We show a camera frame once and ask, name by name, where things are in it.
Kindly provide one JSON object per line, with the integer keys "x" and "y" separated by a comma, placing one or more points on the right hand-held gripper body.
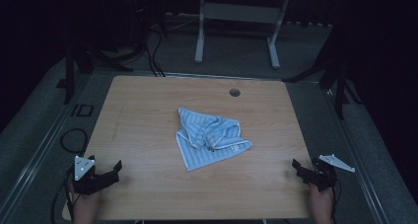
{"x": 323, "y": 176}

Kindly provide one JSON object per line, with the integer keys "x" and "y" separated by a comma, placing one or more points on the blue striped towel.
{"x": 200, "y": 151}

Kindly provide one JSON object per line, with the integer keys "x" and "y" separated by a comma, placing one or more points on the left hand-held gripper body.
{"x": 83, "y": 181}

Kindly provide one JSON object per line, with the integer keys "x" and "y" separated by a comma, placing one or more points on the black tripod stand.
{"x": 70, "y": 72}
{"x": 340, "y": 86}

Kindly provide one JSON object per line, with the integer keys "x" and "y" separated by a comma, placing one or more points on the person's right hand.
{"x": 322, "y": 204}

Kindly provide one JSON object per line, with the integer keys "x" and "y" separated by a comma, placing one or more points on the dark equipment rack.
{"x": 139, "y": 16}

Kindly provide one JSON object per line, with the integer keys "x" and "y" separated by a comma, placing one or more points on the white metal stand frame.
{"x": 236, "y": 13}

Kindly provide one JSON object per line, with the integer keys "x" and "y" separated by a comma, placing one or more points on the person's left hand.
{"x": 86, "y": 206}

